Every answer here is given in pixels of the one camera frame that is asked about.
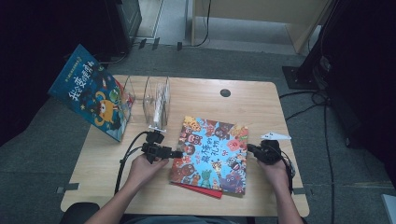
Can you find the white box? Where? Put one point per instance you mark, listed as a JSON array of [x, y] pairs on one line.
[[390, 211]]

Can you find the dark blue monster picture book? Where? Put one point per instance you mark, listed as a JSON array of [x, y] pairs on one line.
[[90, 93]]

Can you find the person's right hand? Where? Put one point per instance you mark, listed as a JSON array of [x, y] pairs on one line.
[[275, 174]]

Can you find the grey tape piece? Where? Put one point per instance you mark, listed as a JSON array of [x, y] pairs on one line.
[[299, 191], [70, 187]]

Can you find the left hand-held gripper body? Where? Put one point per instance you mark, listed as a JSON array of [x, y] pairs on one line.
[[154, 151]]

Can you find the clear acrylic book rack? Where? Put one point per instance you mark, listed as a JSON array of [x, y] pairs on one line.
[[149, 102]]

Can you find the light blue animal crowd book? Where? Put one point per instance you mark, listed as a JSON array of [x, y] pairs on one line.
[[211, 155]]

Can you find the black round table grommet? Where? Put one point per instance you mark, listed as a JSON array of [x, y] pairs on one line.
[[225, 93]]

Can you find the red hardcover book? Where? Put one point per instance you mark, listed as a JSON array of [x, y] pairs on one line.
[[205, 190]]

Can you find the black curtain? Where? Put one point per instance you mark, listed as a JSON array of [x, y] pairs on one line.
[[31, 46], [367, 77]]

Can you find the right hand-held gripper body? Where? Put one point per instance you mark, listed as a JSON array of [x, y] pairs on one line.
[[270, 152]]

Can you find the black cabinet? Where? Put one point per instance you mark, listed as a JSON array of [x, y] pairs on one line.
[[124, 25]]

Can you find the person's left hand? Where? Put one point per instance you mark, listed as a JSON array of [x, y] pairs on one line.
[[144, 172]]

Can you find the black chair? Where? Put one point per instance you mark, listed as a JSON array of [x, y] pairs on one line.
[[77, 214]]

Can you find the light wooden cabinet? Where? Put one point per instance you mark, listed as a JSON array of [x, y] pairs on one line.
[[249, 9]]

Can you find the black metal stand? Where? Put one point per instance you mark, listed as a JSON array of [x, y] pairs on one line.
[[299, 79]]

